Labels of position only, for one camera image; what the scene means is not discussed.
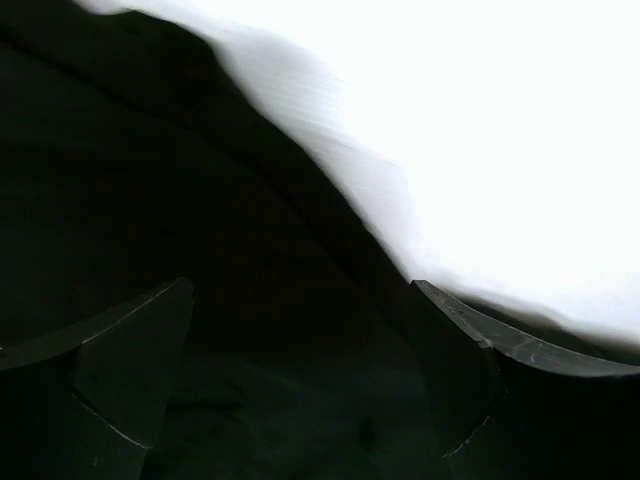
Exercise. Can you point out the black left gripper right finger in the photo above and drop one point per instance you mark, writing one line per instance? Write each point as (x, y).
(507, 404)

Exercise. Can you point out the black trousers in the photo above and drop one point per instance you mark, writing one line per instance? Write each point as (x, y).
(129, 159)

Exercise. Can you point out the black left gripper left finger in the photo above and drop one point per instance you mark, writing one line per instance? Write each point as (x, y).
(87, 400)

